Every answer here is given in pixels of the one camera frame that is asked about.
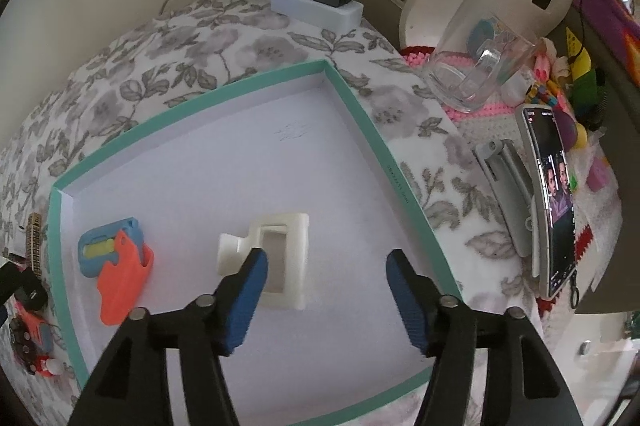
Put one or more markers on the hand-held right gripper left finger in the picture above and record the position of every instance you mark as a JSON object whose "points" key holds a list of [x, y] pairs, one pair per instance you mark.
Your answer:
{"points": [[245, 301]]}

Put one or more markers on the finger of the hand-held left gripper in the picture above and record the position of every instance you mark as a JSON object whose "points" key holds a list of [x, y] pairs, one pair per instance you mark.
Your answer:
{"points": [[10, 281]]}

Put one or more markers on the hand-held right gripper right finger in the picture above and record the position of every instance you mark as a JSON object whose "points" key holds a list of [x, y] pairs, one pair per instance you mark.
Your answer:
{"points": [[407, 306]]}

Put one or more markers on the wooden slotted piece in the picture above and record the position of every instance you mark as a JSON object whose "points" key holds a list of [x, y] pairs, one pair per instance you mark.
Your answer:
{"points": [[34, 241]]}

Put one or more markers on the white plastic bracket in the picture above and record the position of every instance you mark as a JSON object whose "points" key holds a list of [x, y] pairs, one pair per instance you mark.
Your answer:
{"points": [[295, 256]]}

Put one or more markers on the red white small toy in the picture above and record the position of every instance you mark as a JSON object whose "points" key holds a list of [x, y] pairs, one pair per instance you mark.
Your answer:
{"points": [[47, 366]]}

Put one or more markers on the large blue orange puzzle toy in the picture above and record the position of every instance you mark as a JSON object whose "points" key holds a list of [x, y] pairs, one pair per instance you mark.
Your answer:
{"points": [[125, 291]]}

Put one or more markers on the teal-rimmed white tray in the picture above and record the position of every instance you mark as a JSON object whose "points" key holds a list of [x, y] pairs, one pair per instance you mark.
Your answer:
{"points": [[200, 156]]}

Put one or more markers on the grey phone stand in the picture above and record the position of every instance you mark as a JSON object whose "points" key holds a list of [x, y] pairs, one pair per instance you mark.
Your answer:
{"points": [[510, 196]]}

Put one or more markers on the smartphone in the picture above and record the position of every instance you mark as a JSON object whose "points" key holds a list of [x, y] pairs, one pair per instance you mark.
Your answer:
{"points": [[555, 206]]}

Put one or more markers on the white drawer cabinet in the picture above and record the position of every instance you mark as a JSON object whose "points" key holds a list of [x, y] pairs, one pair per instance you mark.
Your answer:
{"points": [[600, 356]]}

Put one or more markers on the colourful toys pile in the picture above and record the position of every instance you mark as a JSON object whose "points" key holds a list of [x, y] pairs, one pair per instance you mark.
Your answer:
{"points": [[480, 118]]}

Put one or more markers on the pink toy block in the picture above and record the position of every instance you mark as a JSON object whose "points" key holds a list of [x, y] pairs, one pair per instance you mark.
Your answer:
{"points": [[598, 176]]}

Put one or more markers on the purple yellow ball toy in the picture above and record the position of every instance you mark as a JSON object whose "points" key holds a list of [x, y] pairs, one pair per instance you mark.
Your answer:
{"points": [[567, 126]]}

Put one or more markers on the clear glass cup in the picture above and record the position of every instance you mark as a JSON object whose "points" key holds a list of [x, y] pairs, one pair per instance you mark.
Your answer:
{"points": [[465, 71]]}

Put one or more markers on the white power strip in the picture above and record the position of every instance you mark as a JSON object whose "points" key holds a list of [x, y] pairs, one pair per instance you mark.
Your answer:
{"points": [[310, 13]]}

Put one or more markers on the yellow green toy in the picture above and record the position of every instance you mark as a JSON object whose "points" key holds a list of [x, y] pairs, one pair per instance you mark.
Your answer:
{"points": [[580, 63]]}

